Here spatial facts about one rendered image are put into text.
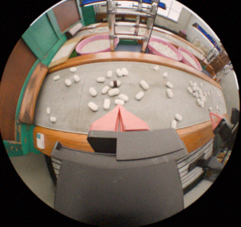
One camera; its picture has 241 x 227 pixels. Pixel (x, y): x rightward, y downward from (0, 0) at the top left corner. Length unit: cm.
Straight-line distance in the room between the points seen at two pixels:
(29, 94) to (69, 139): 28
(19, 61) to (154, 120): 64
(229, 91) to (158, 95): 466
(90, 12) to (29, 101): 274
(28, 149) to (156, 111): 60
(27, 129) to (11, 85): 22
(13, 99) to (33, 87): 13
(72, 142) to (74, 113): 10
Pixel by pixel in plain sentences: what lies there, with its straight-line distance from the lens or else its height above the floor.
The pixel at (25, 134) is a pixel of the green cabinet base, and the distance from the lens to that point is 47.
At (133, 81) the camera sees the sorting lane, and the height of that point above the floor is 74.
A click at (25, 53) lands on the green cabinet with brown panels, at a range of 52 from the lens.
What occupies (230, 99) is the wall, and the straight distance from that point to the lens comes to 483.
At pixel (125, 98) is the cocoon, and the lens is 24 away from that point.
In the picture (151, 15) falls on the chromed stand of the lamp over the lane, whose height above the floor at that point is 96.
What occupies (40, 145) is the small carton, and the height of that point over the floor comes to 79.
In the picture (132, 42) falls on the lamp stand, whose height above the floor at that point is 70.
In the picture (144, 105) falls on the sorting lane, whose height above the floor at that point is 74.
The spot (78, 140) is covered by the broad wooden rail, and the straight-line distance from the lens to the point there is 26.
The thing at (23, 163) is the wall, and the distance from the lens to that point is 147.
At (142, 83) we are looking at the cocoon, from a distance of 28.
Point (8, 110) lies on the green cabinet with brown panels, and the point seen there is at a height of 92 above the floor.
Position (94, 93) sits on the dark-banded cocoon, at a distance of 26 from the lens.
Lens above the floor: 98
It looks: 75 degrees down
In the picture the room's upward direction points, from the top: 1 degrees clockwise
